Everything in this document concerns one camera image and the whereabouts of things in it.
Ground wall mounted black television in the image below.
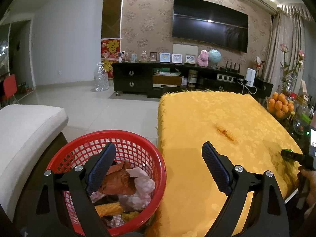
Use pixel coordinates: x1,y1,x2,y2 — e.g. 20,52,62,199
172,0,248,53

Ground brown paper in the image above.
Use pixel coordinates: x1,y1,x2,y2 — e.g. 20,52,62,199
98,161,136,195

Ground pink plush toy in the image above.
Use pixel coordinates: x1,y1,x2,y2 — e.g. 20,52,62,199
197,50,209,67

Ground white cushioned bench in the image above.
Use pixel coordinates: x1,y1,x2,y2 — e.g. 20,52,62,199
1,104,69,220

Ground red plastic mesh basket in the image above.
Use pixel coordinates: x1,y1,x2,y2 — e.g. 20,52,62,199
47,130,166,236

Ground yellow food scrap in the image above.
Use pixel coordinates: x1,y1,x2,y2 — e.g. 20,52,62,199
216,125,236,142

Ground glass bowl of oranges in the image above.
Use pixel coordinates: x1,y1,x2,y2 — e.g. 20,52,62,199
266,92,295,120

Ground pink white wrapper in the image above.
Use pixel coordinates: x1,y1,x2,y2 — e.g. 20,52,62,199
90,167,155,229

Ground person's right hand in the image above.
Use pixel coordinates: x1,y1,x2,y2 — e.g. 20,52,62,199
296,165,315,210

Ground black tv cabinet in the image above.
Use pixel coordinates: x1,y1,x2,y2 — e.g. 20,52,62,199
113,62,273,99

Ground white router box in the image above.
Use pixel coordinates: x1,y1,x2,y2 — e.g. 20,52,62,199
245,68,256,87

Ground yellow sponge piece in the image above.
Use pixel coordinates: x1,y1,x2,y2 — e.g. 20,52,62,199
95,202,140,223

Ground red yellow festive banner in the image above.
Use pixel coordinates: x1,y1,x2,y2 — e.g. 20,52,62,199
101,38,120,79

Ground artificial rose flowers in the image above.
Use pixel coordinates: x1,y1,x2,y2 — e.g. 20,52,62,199
279,43,305,96

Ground red chair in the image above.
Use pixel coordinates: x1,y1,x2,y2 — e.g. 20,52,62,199
2,74,19,104

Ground black wifi router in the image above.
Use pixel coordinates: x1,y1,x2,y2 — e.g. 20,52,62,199
220,61,240,73

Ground yellow patterned tablecloth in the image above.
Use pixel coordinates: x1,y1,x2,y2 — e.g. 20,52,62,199
146,91,300,236

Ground light blue globe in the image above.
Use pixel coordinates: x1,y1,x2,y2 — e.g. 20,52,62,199
208,49,222,66

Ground beige curtain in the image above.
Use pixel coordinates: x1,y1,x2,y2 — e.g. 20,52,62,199
263,3,313,93

